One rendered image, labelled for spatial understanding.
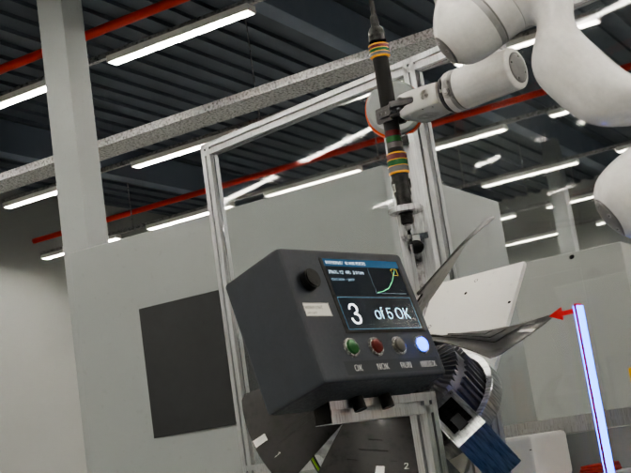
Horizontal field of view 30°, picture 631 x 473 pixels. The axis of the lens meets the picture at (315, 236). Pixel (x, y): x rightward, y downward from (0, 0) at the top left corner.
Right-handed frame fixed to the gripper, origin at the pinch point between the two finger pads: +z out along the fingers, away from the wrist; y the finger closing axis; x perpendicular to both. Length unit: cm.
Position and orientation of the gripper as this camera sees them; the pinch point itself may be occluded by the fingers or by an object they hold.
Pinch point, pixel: (391, 115)
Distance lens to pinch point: 247.8
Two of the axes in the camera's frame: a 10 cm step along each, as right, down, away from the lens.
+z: -7.3, 2.3, 6.4
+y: 6.6, 0.4, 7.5
